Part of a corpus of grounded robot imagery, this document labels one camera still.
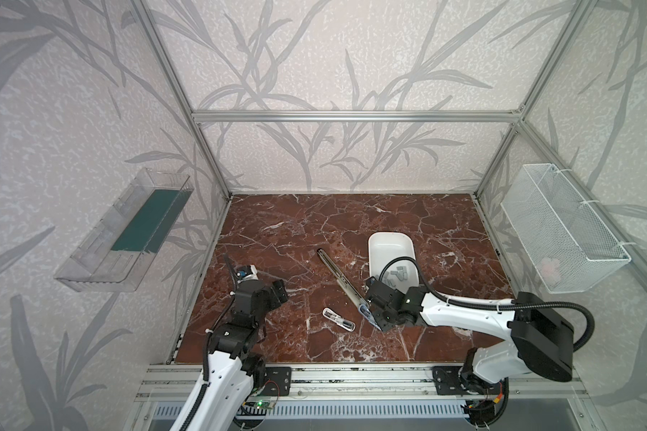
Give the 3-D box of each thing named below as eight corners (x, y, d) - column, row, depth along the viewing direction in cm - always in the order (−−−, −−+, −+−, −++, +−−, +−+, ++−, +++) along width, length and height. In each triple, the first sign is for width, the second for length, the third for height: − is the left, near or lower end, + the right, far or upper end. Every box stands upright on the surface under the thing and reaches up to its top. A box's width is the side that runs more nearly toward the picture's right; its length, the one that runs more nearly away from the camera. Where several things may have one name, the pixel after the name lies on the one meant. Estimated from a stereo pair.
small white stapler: (321, 316, 88) (320, 313, 86) (325, 308, 89) (325, 305, 87) (352, 334, 84) (352, 331, 82) (356, 326, 86) (356, 323, 83)
